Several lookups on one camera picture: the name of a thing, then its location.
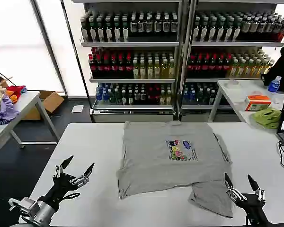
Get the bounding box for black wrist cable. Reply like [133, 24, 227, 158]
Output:
[59, 192, 81, 202]
[245, 211, 256, 227]

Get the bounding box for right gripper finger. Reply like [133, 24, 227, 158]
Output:
[224, 172, 246, 207]
[247, 174, 267, 203]

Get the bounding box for red cloth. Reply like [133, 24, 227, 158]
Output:
[6, 85, 27, 100]

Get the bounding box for grey printed t-shirt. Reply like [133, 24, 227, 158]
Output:
[116, 120, 234, 218]

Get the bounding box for black backpack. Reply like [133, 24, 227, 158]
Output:
[260, 45, 284, 92]

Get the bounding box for wide shelf rack with bottles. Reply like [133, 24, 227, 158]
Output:
[179, 0, 284, 123]

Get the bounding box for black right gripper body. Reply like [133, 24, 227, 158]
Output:
[236, 192, 273, 227]

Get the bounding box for orange tissue box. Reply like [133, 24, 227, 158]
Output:
[244, 94, 272, 112]

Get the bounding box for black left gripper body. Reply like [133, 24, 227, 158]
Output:
[38, 172, 74, 210]

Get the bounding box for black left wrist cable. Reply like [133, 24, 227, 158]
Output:
[59, 192, 81, 202]

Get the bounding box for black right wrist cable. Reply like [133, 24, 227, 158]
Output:
[245, 211, 256, 227]

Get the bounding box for white side table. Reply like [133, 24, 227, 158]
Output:
[0, 91, 60, 176]

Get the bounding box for purple cloth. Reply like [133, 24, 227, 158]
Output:
[0, 93, 21, 125]

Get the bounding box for narrow shelf rack with bottles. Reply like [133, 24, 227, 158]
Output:
[72, 0, 184, 123]

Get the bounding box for white desk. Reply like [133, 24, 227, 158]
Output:
[207, 79, 284, 133]

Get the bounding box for brown cardboard box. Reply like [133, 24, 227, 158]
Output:
[21, 90, 65, 121]

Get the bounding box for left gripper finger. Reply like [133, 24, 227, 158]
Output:
[69, 162, 95, 189]
[52, 155, 74, 179]

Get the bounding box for green cloth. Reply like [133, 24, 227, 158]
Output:
[250, 106, 282, 130]

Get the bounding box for orange cloth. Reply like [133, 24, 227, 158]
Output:
[5, 91, 18, 104]

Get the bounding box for blue water bottle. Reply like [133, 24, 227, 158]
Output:
[267, 76, 282, 93]

